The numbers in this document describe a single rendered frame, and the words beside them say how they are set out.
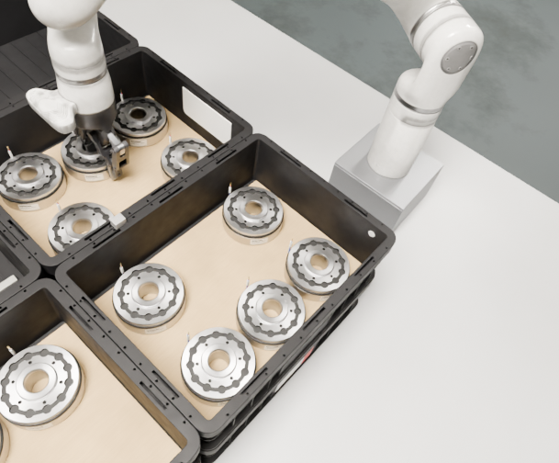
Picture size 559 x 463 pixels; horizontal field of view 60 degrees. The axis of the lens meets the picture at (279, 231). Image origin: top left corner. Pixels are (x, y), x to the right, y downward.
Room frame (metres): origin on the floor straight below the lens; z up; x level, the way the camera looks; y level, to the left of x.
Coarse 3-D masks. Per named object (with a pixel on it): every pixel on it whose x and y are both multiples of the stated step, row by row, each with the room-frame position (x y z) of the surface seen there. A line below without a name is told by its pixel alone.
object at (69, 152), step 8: (72, 136) 0.56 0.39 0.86; (64, 144) 0.54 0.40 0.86; (72, 144) 0.54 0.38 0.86; (64, 152) 0.52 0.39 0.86; (72, 152) 0.52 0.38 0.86; (64, 160) 0.50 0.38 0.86; (72, 160) 0.51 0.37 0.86; (80, 160) 0.51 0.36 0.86; (88, 160) 0.51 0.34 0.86; (96, 160) 0.52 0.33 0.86; (104, 160) 0.52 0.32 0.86; (80, 168) 0.49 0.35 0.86; (88, 168) 0.50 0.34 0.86; (96, 168) 0.50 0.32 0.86; (104, 168) 0.51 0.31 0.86
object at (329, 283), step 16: (304, 240) 0.45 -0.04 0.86; (320, 240) 0.46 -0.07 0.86; (288, 256) 0.41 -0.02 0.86; (304, 256) 0.42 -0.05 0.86; (336, 256) 0.43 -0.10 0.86; (304, 272) 0.39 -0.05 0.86; (336, 272) 0.41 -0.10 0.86; (304, 288) 0.37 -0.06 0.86; (320, 288) 0.37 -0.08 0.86; (336, 288) 0.38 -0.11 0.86
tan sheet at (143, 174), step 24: (168, 120) 0.68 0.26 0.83; (168, 144) 0.62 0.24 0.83; (144, 168) 0.55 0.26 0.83; (72, 192) 0.46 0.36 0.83; (96, 192) 0.48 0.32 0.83; (120, 192) 0.49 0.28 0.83; (144, 192) 0.50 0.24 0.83; (24, 216) 0.40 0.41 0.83; (48, 216) 0.41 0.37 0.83; (48, 240) 0.36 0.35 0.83
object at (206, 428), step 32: (224, 160) 0.52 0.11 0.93; (288, 160) 0.55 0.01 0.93; (128, 224) 0.36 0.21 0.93; (384, 224) 0.47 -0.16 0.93; (384, 256) 0.42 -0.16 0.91; (64, 288) 0.25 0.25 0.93; (352, 288) 0.35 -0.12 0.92; (96, 320) 0.22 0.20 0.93; (320, 320) 0.29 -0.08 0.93; (128, 352) 0.19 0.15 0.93; (288, 352) 0.23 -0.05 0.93; (160, 384) 0.16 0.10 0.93; (256, 384) 0.18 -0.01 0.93; (192, 416) 0.13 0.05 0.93; (224, 416) 0.14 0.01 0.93
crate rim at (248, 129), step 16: (144, 48) 0.75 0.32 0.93; (112, 64) 0.69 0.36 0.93; (160, 64) 0.72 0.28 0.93; (192, 80) 0.69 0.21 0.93; (208, 96) 0.66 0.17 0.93; (0, 112) 0.52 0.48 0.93; (16, 112) 0.53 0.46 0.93; (224, 112) 0.63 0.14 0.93; (224, 144) 0.56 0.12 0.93; (208, 160) 0.51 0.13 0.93; (176, 176) 0.47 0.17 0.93; (160, 192) 0.43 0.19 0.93; (0, 208) 0.34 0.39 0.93; (128, 208) 0.39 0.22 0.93; (16, 224) 0.32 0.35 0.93; (32, 240) 0.31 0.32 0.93; (80, 240) 0.32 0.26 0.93; (48, 256) 0.29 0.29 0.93; (64, 256) 0.29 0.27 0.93; (48, 272) 0.27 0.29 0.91
